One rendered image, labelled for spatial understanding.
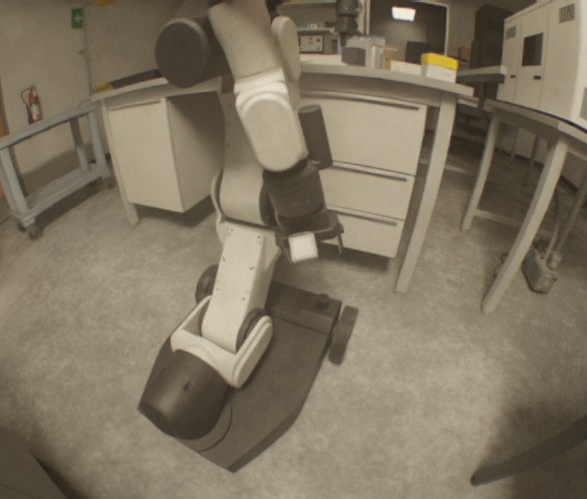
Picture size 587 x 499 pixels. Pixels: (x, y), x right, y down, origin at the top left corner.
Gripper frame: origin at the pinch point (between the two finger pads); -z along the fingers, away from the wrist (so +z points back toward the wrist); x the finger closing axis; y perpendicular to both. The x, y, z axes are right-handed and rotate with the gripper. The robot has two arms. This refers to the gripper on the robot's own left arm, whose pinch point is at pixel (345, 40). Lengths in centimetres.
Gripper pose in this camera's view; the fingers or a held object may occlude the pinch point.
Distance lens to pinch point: 119.7
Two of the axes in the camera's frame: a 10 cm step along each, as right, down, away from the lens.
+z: 0.1, -8.0, -5.9
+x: 6.4, -4.5, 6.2
